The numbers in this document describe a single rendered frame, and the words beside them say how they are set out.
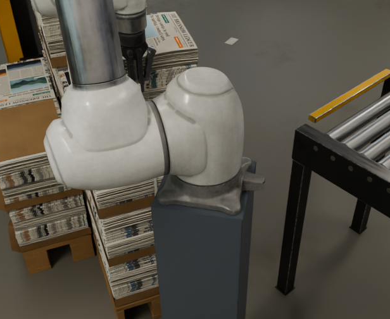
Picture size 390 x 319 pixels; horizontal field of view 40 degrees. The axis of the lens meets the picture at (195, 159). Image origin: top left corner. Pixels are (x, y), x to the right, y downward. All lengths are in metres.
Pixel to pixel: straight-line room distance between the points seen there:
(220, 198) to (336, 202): 1.58
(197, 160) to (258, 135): 1.99
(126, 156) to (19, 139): 1.15
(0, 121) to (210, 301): 1.23
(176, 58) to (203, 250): 0.63
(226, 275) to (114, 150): 0.44
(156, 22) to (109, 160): 0.85
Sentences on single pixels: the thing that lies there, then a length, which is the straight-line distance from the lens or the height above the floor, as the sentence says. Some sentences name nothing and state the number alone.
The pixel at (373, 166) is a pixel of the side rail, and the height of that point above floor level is 0.80.
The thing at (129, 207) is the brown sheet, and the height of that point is 0.62.
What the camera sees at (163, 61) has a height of 1.03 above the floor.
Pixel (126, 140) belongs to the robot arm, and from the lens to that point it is 0.99.
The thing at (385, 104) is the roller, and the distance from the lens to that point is 1.92.
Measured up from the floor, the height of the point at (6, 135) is 0.60.
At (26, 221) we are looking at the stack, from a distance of 2.21.
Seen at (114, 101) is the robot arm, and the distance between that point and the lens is 0.97.
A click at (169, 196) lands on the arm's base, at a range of 1.15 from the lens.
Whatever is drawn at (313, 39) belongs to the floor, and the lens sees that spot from 4.07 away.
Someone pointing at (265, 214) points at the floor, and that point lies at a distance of 2.56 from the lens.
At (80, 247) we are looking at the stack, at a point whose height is 0.08.
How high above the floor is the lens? 1.80
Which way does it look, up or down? 39 degrees down
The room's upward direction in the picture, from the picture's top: 1 degrees counter-clockwise
